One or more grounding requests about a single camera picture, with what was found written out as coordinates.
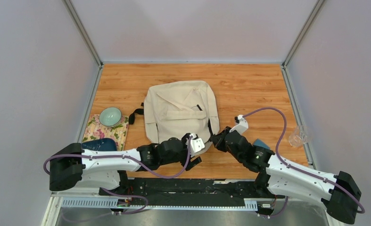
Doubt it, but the light green ceramic bowl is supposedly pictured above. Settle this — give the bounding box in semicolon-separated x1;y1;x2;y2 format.
99;107;122;127

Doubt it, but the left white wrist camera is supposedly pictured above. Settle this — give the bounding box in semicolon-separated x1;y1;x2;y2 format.
188;133;207;157

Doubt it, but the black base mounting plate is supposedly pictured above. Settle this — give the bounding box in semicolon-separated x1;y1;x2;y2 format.
111;178;284;207

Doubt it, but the beige canvas backpack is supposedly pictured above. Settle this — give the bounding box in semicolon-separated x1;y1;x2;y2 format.
128;81;220;151

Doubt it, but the clear plastic cup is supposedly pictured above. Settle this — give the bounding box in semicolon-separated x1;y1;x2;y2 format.
288;125;313;147

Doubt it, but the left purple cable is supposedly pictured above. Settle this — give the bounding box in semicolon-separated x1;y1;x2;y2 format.
42;134;194;219

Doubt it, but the aluminium frame rail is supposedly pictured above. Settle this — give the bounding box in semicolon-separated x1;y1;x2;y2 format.
49;176;336;211

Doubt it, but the dark blue leaf plate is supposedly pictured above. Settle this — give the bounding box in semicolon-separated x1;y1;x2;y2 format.
81;138;118;152

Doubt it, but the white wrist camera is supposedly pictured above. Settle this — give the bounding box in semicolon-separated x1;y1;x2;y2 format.
230;114;249;135
188;133;207;157

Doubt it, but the floral rectangular tray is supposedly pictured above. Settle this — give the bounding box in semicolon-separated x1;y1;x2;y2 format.
82;114;129;151

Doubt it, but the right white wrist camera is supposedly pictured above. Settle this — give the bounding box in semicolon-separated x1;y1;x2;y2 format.
230;114;249;135

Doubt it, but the blue leather wallet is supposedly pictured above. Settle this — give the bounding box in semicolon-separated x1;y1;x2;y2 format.
252;139;271;150

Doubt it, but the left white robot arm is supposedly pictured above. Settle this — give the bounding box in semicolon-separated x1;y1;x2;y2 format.
43;133;207;195

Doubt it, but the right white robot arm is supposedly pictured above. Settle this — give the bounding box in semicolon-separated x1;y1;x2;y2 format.
210;127;362;225

